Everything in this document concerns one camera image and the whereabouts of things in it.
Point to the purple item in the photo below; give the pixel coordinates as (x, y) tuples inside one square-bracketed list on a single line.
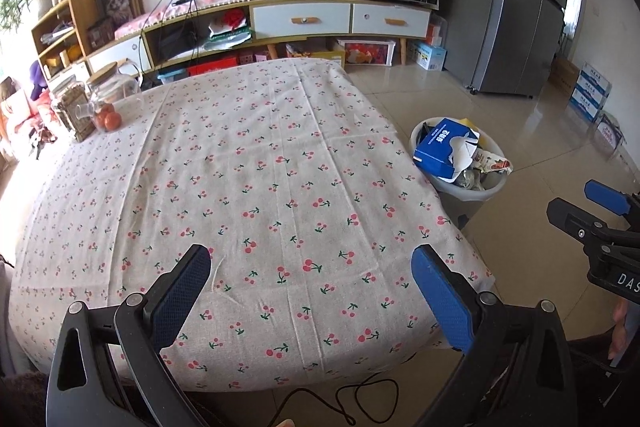
[(36, 79)]

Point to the leaning framed sign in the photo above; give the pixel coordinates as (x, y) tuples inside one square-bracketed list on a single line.
[(611, 136)]

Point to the white framed picture box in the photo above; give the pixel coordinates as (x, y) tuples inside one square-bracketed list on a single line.
[(367, 53)]

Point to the printed snack wrapper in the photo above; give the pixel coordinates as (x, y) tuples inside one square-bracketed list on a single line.
[(495, 163)]

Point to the person's right hand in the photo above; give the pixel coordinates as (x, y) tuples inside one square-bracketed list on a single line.
[(619, 329)]

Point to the orange and white box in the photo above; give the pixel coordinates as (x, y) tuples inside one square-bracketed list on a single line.
[(436, 36)]

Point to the pink patterned box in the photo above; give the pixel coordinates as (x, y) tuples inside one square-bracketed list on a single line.
[(254, 57)]

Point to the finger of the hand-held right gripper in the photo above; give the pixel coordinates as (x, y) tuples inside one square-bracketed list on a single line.
[(606, 198), (575, 218)]

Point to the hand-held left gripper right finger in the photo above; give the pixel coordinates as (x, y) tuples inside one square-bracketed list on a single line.
[(442, 297)]

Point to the wooden shelf unit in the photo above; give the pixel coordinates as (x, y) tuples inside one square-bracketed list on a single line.
[(75, 22)]

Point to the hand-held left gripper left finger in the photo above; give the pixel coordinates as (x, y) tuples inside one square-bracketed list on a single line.
[(182, 287)]

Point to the woven jar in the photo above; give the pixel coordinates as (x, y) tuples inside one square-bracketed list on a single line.
[(72, 112)]

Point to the blue cardboard box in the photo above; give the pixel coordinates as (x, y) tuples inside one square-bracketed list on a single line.
[(435, 148)]

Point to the red tomato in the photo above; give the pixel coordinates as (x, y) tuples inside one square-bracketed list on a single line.
[(111, 119), (98, 117)]

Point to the light blue plastic box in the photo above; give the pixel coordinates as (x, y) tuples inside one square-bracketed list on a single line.
[(172, 77)]

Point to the red flat box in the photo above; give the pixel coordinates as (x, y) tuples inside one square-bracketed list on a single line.
[(212, 67)]

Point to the white and green bag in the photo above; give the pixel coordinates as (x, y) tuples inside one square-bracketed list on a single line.
[(227, 38)]

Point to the red sofa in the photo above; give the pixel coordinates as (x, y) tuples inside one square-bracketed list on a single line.
[(22, 117)]

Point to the yellow wrapper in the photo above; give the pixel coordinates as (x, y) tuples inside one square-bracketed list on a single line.
[(467, 122)]

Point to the yellow printed carton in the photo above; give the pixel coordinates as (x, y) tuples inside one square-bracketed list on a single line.
[(320, 57)]

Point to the stack of white blue cartons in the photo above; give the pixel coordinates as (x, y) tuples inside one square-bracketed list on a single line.
[(590, 92)]

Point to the pink cabinet runner cloth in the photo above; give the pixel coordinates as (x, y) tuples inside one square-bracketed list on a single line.
[(160, 12)]

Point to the cherry print tablecloth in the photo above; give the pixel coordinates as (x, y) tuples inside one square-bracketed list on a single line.
[(250, 157)]

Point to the red cloth item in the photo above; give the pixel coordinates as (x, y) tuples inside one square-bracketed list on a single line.
[(234, 18)]

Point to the brown cardboard box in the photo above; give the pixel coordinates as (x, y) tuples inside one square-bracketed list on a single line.
[(564, 77)]

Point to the grey refrigerator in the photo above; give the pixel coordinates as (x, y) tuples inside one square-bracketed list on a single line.
[(520, 7)]

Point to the glass jug with wooden lid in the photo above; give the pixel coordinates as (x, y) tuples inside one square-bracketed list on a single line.
[(112, 84)]

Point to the white and blue carton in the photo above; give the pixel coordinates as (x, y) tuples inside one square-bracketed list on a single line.
[(427, 57)]

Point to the white plastic bin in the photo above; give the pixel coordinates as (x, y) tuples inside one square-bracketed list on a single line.
[(450, 188)]

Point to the clear glass cup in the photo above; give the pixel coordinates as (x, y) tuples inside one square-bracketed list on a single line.
[(85, 110)]

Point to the white wooden TV cabinet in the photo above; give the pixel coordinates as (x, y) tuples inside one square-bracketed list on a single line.
[(300, 19)]

